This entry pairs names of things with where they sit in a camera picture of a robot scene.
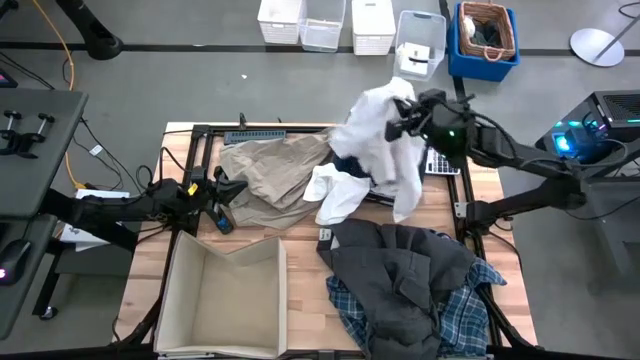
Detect blue plastic crate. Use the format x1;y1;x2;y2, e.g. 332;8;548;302
446;1;522;84

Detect black computer with lights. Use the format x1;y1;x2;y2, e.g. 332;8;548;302
533;89;640;167

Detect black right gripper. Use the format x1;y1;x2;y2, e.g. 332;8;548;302
383;88;452;146

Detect black aluminium table frame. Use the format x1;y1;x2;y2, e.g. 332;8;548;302
110;121;540;360

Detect beige khaki trousers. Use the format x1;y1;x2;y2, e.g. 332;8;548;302
218;130;335;231

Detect blue plaid shirt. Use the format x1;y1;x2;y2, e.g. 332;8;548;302
325;256;508;358

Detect dark grey jacket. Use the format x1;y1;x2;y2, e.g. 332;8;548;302
316;218;477;360

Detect clear plastic bin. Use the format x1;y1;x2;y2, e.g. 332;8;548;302
392;10;448;83
298;0;348;54

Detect white lattice basket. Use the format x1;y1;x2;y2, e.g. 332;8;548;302
350;0;398;57
256;0;304;46

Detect white box with black strap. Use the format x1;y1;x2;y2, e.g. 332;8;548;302
399;41;432;77

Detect white keyboard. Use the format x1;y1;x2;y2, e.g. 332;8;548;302
423;146;462;177

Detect yellow cable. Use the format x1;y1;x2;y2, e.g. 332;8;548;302
31;0;87;190

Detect round grey stand base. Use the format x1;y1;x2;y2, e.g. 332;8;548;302
569;27;626;69

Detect black stand leg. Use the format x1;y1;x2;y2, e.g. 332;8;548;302
53;0;125;62

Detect brown wicker basket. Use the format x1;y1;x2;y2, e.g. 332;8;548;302
458;0;517;63

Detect black desk clamp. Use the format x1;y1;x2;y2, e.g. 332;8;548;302
0;109;57;160

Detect large white shirt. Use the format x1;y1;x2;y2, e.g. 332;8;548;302
327;76;427;225

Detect beige fabric storage box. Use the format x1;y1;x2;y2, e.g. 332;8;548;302
152;230;289;360

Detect black computer mouse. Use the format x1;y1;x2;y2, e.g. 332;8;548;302
0;238;32;287

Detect grey side desk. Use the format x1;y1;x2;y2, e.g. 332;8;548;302
0;88;90;222

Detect small white garment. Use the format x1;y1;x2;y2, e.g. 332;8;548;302
302;162;372;227

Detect black floor cable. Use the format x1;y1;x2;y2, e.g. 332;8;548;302
72;117;151;194

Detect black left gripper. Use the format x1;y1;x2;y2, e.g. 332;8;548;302
199;166;249;236

